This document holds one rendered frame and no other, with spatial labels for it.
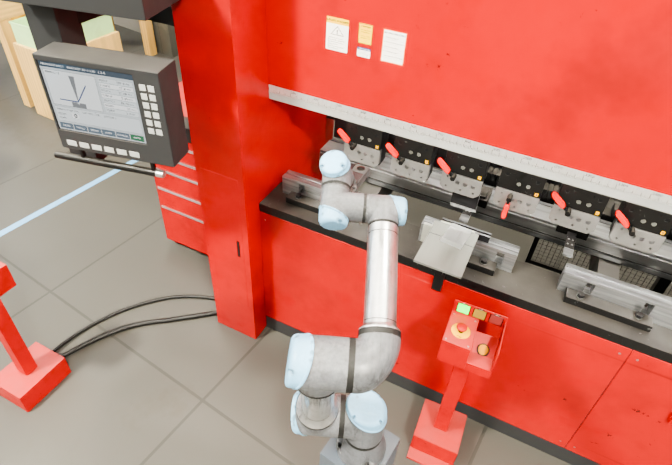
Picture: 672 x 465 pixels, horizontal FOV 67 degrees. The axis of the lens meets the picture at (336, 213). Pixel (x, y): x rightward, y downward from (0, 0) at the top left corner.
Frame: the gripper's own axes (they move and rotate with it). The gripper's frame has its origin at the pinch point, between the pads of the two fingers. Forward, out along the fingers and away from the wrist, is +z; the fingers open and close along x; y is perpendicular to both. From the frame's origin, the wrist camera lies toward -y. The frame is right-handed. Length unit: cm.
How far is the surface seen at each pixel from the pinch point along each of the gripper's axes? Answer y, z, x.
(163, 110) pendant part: -2, -19, -70
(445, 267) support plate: -3.5, 36.2, 27.3
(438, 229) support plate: -20, 46, 18
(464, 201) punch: -31, 38, 24
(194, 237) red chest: 13, 122, -128
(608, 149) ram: -49, 5, 62
